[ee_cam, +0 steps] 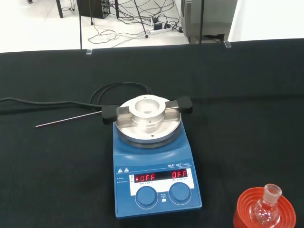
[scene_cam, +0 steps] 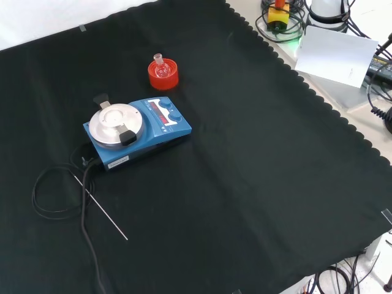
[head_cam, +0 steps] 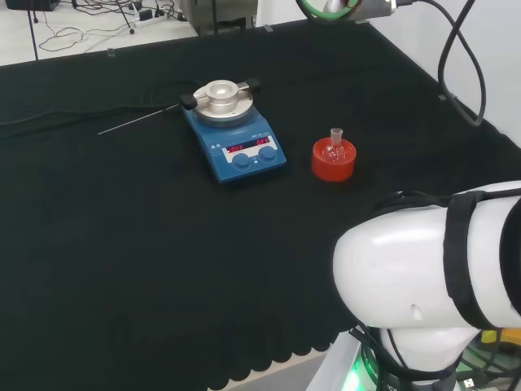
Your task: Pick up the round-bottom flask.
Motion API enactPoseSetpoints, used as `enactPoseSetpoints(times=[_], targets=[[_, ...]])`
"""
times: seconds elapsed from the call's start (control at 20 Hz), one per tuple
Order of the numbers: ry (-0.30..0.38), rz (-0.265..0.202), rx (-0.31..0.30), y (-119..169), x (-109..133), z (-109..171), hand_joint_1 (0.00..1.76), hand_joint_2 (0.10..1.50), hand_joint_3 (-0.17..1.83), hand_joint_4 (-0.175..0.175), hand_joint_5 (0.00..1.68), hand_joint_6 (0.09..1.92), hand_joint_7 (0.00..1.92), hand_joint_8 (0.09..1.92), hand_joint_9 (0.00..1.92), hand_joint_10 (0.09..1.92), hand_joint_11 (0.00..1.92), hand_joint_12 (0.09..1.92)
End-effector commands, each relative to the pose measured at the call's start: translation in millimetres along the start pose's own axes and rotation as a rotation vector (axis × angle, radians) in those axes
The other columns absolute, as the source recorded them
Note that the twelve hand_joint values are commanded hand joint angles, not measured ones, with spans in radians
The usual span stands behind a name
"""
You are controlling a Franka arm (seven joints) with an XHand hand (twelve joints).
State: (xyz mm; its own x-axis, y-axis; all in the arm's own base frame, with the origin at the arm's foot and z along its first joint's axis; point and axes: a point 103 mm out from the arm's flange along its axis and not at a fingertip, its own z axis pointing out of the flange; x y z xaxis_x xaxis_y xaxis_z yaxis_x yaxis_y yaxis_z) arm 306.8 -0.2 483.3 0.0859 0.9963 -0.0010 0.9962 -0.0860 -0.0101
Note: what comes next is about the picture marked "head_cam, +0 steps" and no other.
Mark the black tripod leg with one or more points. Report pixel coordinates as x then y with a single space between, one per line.
126 14

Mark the clear round-bottom glass flask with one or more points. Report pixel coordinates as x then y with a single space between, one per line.
335 147

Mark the white power strip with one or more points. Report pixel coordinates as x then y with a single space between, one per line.
150 18

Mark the thin metal probe rod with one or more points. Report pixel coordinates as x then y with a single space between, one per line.
134 122

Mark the grey equipment box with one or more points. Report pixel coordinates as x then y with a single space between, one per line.
220 14

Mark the black bench cloth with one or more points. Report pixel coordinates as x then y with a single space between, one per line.
163 244

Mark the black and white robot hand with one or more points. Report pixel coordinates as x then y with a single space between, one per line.
330 5

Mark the blue-base heater with steel top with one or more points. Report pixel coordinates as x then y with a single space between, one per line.
234 134

